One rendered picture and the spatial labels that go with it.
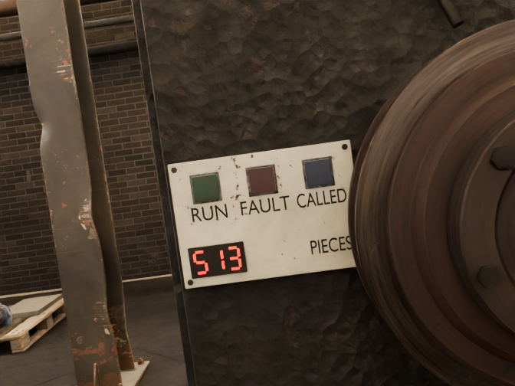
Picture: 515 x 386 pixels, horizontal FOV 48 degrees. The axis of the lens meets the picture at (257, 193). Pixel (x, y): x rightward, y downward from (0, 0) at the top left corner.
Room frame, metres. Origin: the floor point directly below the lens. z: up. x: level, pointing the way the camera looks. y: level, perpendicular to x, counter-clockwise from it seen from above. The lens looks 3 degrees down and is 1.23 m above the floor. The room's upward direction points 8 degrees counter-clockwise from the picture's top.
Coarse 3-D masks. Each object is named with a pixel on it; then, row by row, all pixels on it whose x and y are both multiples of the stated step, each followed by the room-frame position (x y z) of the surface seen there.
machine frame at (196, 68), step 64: (192, 0) 0.83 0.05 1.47; (256, 0) 0.83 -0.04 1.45; (320, 0) 0.82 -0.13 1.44; (384, 0) 0.82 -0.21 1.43; (512, 0) 0.81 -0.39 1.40; (192, 64) 0.83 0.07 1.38; (256, 64) 0.83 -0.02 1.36; (320, 64) 0.82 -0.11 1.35; (384, 64) 0.82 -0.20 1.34; (192, 128) 0.83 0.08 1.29; (256, 128) 0.83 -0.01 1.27; (320, 128) 0.82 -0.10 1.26; (192, 320) 0.83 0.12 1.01; (256, 320) 0.83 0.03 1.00; (320, 320) 0.82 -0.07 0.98; (192, 384) 0.92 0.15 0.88; (256, 384) 0.83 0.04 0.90; (320, 384) 0.83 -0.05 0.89; (384, 384) 0.82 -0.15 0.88; (448, 384) 0.80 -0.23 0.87
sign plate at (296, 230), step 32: (224, 160) 0.81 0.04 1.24; (256, 160) 0.81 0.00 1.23; (288, 160) 0.81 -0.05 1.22; (352, 160) 0.80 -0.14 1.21; (192, 192) 0.81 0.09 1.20; (224, 192) 0.81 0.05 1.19; (288, 192) 0.81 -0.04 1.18; (320, 192) 0.80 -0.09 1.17; (192, 224) 0.81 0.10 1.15; (224, 224) 0.81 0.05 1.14; (256, 224) 0.81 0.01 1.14; (288, 224) 0.81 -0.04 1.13; (320, 224) 0.80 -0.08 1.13; (192, 256) 0.81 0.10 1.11; (224, 256) 0.81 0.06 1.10; (256, 256) 0.81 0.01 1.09; (288, 256) 0.81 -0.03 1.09; (320, 256) 0.80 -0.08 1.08; (352, 256) 0.80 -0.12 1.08
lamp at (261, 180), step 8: (256, 168) 0.80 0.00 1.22; (264, 168) 0.80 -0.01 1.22; (272, 168) 0.80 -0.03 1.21; (248, 176) 0.80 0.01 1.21; (256, 176) 0.80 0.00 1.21; (264, 176) 0.80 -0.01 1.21; (272, 176) 0.80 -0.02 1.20; (256, 184) 0.80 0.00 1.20; (264, 184) 0.80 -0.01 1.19; (272, 184) 0.80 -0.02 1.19; (256, 192) 0.80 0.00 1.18; (264, 192) 0.80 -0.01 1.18
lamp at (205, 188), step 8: (200, 176) 0.81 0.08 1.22; (208, 176) 0.80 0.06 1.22; (216, 176) 0.80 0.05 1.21; (192, 184) 0.81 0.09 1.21; (200, 184) 0.81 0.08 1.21; (208, 184) 0.80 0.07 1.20; (216, 184) 0.80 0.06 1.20; (200, 192) 0.81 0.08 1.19; (208, 192) 0.80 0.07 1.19; (216, 192) 0.80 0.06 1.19; (200, 200) 0.81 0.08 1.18; (208, 200) 0.81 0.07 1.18
